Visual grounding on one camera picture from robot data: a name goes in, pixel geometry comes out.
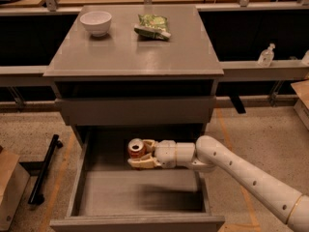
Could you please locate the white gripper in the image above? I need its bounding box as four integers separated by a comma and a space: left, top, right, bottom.
127, 139, 176, 169

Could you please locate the red coke can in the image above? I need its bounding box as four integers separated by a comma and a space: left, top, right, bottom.
127, 138, 146, 159

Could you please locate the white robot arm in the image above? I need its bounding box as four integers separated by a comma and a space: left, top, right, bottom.
127, 135, 309, 232

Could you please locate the closed top drawer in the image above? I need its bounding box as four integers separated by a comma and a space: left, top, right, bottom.
56, 97, 215, 126

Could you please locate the open middle drawer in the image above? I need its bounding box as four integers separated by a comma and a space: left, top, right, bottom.
50, 125, 225, 232

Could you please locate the grey drawer cabinet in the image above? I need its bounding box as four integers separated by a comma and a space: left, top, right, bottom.
45, 5, 223, 137

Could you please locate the black metal bar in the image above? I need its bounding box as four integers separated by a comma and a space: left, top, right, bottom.
28, 134, 63, 205

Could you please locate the green chip bag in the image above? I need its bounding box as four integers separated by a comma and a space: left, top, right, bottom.
134, 14, 171, 41

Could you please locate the wooden box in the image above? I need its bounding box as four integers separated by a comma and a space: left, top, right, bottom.
291, 80, 309, 130
0, 149, 30, 232

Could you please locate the white bowl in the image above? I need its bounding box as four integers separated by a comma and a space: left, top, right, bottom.
80, 11, 112, 37

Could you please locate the clear sanitizer bottle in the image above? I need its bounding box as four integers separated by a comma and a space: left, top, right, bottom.
258, 43, 275, 68

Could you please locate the wooden box at right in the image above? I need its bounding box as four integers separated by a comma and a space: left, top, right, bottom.
291, 80, 309, 130

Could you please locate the grey metal rail shelf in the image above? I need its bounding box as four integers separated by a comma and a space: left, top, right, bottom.
0, 60, 309, 87

